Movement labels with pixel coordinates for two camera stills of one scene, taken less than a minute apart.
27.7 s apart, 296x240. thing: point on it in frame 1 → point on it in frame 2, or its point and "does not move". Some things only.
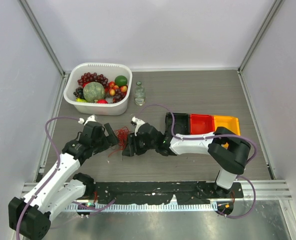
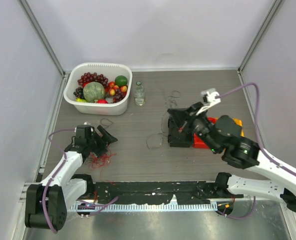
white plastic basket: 111,70 does not move
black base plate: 162,193 does not move
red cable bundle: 123,135 → 100,161
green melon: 93,91 does not move
